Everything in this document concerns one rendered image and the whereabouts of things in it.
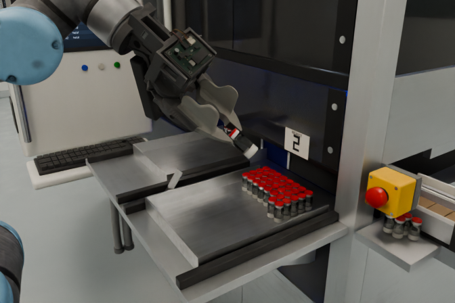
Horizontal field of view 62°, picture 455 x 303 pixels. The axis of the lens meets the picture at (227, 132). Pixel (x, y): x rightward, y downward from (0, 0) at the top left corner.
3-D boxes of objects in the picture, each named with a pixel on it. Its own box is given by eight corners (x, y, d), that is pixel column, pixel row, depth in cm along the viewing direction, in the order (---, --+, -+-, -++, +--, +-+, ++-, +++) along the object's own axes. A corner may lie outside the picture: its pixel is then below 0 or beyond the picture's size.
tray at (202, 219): (258, 175, 108) (258, 164, 106) (327, 218, 87) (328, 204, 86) (145, 210, 90) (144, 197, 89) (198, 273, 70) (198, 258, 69)
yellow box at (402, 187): (385, 193, 82) (390, 164, 79) (416, 208, 76) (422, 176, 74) (362, 203, 78) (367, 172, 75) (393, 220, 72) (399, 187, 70)
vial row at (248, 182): (246, 187, 101) (247, 171, 99) (292, 218, 87) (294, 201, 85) (240, 189, 100) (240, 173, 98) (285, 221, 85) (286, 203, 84)
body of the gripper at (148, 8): (188, 84, 47) (117, 18, 47) (168, 115, 54) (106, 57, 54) (222, 55, 52) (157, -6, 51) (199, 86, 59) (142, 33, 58)
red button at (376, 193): (374, 198, 77) (376, 180, 75) (391, 207, 74) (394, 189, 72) (361, 203, 75) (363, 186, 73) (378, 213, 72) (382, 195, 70)
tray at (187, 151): (222, 134, 139) (222, 125, 138) (267, 158, 119) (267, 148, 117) (133, 154, 122) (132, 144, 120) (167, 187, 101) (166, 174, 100)
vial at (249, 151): (254, 151, 57) (233, 132, 57) (261, 146, 55) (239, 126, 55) (246, 161, 56) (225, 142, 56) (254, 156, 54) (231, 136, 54)
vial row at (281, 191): (253, 184, 102) (254, 169, 100) (299, 215, 88) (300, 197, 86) (246, 187, 101) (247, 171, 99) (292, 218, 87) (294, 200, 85)
